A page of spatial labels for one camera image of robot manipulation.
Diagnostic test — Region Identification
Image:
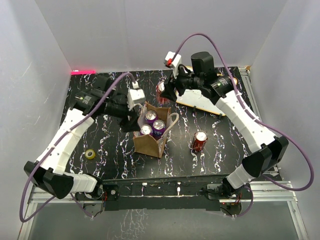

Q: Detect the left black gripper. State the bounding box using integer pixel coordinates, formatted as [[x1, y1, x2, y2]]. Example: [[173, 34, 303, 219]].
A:
[[104, 95, 141, 132]]

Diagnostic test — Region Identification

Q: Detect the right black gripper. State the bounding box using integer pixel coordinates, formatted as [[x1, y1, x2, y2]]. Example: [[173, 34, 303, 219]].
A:
[[160, 63, 204, 101]]

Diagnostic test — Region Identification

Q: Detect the red soda can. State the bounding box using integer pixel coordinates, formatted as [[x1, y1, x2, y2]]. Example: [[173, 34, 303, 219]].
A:
[[156, 80, 170, 105], [191, 130, 208, 152]]

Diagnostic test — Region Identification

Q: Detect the purple soda can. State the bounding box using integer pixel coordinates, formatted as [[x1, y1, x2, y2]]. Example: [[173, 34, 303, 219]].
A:
[[152, 119, 166, 140], [144, 110, 158, 125], [140, 124, 153, 136]]

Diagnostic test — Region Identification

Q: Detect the purple soda can front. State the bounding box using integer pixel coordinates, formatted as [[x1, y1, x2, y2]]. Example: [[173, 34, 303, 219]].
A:
[[140, 124, 153, 136]]

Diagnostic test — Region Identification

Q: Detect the brown canvas tote bag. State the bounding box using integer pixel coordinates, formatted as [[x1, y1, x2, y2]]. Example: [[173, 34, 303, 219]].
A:
[[132, 102, 180, 158]]

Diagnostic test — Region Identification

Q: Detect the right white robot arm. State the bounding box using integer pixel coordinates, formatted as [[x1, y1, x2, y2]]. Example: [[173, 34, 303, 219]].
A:
[[160, 51, 289, 199]]

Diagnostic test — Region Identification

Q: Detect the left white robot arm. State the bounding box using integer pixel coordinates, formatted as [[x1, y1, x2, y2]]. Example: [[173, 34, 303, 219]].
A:
[[23, 72, 145, 200]]

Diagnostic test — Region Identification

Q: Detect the small whiteboard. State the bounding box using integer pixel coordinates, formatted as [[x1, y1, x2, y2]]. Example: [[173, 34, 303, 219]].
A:
[[174, 65, 238, 116]]

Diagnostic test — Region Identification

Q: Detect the pink marker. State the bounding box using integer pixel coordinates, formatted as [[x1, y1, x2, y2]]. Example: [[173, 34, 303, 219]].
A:
[[71, 70, 96, 76]]

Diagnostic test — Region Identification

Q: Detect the yellow tape roll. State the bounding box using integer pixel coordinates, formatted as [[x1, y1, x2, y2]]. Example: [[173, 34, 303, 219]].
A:
[[84, 149, 96, 160]]

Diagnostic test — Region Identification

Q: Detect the red soda can front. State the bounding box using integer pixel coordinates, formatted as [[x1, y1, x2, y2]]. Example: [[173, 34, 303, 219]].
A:
[[191, 130, 208, 152]]

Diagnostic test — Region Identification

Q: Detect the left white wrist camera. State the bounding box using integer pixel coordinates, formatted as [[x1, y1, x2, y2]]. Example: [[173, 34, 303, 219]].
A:
[[127, 81, 146, 111]]

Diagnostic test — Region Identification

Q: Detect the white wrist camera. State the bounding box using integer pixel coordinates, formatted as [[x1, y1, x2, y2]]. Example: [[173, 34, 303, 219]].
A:
[[127, 81, 146, 111], [164, 51, 182, 79]]

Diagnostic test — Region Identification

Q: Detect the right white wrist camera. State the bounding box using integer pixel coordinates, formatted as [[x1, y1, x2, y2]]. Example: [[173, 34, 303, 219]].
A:
[[164, 51, 182, 79]]

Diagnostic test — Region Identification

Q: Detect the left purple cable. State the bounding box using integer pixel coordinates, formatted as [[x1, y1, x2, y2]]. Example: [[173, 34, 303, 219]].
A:
[[19, 71, 140, 223]]

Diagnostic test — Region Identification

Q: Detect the purple cable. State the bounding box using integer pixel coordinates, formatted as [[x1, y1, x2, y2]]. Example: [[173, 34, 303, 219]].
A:
[[19, 71, 140, 223], [174, 32, 315, 192]]

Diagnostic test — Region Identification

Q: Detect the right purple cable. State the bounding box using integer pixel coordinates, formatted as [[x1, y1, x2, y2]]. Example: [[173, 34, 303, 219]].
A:
[[174, 32, 315, 192]]

